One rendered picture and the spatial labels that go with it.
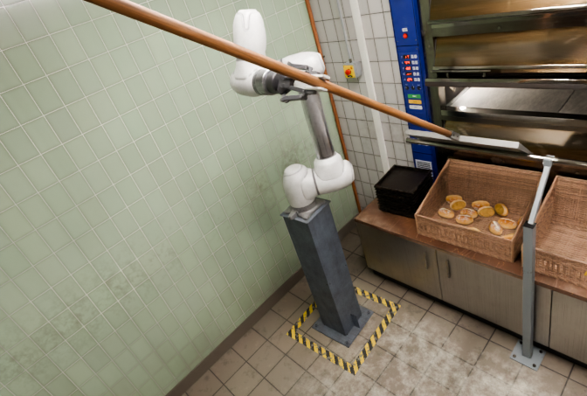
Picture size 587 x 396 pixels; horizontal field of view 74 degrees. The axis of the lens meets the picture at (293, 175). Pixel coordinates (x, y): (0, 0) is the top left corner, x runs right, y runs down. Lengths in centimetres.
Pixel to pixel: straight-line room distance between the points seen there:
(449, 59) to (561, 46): 53
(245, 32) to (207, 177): 128
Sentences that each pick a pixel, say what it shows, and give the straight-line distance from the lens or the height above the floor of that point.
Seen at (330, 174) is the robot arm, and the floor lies 122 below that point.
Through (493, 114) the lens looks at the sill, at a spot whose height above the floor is 117.
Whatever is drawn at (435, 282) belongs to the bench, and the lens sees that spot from 271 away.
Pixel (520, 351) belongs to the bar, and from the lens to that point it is 273.
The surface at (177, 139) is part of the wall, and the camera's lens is 234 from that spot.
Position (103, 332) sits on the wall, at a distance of 255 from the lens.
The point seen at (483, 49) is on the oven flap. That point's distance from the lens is 236.
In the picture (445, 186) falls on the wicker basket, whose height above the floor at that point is 69.
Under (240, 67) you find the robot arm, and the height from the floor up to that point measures 197.
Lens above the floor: 225
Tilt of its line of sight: 29 degrees down
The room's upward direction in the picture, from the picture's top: 19 degrees counter-clockwise
